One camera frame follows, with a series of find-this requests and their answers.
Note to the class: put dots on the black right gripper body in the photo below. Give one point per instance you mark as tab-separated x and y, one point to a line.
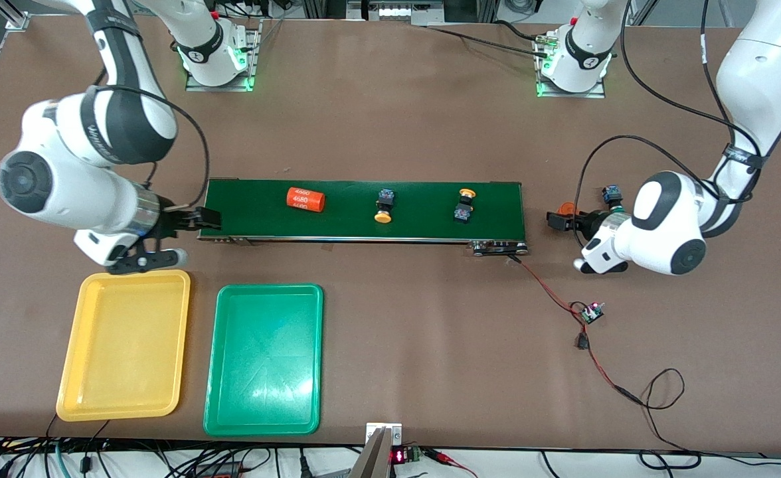
176	220

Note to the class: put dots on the orange cylinder marked 4680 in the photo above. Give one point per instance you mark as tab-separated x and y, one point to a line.
566	208
305	200

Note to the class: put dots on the green cap push button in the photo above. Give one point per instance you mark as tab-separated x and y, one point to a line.
612	196

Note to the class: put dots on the yellow cap push button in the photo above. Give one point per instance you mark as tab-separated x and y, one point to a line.
384	206
465	204

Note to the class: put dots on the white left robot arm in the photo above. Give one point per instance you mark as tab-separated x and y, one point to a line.
663	232

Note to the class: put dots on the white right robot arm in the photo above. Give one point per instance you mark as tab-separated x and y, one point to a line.
65	186

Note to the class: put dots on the small motor controller board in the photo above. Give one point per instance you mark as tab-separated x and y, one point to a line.
592	313

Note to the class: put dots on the yellow plastic tray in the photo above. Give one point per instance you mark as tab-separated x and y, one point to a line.
125	345

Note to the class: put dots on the green belt conveyor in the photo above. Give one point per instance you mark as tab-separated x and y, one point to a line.
344	226

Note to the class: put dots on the green plastic tray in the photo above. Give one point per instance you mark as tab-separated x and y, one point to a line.
264	362

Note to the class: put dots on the black power adapter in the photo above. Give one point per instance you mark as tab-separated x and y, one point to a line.
218	471

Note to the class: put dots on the red clip lead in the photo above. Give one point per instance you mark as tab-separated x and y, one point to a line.
447	458

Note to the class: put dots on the grey equipment with white label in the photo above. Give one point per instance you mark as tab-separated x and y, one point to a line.
397	12

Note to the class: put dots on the red digit display module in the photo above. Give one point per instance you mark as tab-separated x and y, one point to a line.
405	455

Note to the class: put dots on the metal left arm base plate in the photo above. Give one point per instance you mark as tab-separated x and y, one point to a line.
593	93

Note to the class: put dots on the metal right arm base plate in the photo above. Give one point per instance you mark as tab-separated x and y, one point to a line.
254	60

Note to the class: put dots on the aluminium frame post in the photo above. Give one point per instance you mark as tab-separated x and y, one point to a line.
17	21

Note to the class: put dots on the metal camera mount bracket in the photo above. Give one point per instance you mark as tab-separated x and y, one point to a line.
378	451

